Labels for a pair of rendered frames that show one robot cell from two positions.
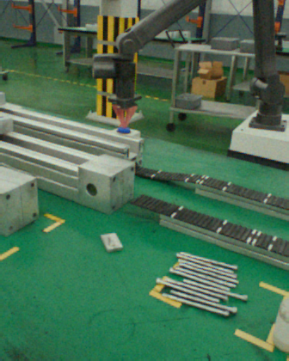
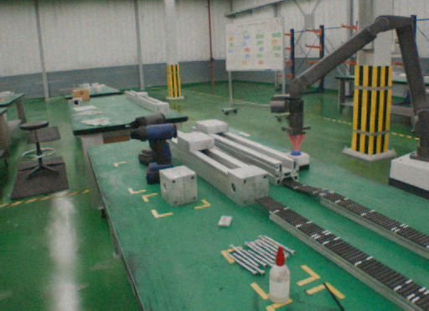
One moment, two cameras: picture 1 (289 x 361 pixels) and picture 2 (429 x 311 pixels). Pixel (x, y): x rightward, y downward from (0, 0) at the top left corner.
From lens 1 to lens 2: 46 cm
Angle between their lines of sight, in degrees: 35
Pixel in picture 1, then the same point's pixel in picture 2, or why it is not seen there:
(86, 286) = (189, 239)
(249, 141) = (404, 170)
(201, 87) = not seen: outside the picture
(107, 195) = (240, 192)
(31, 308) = (153, 241)
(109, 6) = (366, 57)
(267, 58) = (418, 96)
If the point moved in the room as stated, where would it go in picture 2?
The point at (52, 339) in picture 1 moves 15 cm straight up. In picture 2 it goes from (151, 255) to (144, 198)
